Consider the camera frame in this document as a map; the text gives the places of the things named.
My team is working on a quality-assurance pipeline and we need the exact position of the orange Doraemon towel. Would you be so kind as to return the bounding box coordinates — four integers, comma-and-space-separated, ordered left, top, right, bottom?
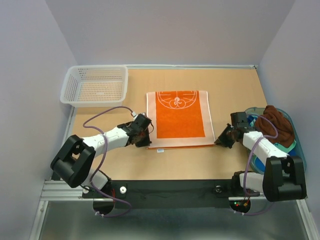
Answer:
146, 90, 216, 149

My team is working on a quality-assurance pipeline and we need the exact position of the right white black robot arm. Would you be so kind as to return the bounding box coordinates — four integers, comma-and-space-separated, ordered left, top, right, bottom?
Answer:
214, 112, 307, 202

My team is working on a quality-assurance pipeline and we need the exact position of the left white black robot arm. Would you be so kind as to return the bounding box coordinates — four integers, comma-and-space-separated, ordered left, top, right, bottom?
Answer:
50, 113, 153, 198

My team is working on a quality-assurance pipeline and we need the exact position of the blue towel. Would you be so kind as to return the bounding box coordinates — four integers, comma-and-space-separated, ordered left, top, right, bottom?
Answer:
247, 113, 298, 173

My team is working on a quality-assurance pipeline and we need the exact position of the teal plastic tub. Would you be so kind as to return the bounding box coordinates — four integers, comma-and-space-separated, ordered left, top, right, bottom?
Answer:
245, 107, 307, 174

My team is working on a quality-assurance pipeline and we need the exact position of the brown towel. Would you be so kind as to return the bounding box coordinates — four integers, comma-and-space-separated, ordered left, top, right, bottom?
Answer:
254, 105, 295, 148

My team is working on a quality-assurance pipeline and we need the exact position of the white perforated plastic basket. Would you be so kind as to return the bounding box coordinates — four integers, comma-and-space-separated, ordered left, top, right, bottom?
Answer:
59, 65, 129, 108

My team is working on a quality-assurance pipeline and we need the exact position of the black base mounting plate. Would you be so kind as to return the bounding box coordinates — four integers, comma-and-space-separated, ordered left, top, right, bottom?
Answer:
82, 178, 261, 216

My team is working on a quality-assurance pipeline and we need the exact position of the aluminium frame rail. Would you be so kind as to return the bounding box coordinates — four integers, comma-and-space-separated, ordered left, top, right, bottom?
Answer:
29, 107, 313, 240

